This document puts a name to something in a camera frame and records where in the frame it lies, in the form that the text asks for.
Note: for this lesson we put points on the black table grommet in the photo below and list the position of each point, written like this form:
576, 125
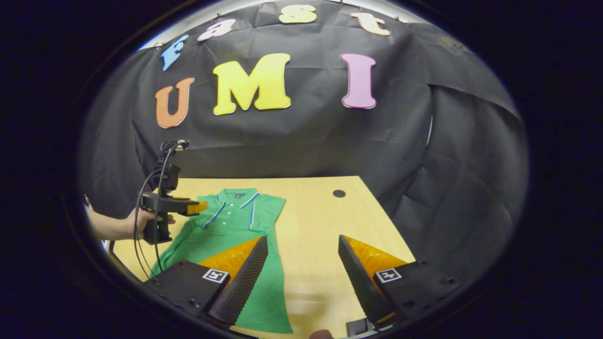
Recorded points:
338, 193

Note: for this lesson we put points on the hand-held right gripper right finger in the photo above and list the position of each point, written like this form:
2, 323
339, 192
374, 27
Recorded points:
360, 282

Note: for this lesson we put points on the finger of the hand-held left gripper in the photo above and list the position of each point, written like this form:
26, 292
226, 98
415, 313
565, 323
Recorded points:
191, 207

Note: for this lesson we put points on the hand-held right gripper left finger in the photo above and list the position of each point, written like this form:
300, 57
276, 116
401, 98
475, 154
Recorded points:
245, 282

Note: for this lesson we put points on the black backdrop cloth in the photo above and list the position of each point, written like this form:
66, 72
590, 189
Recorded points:
306, 136

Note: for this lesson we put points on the green T-shirt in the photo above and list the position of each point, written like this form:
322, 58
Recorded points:
226, 226

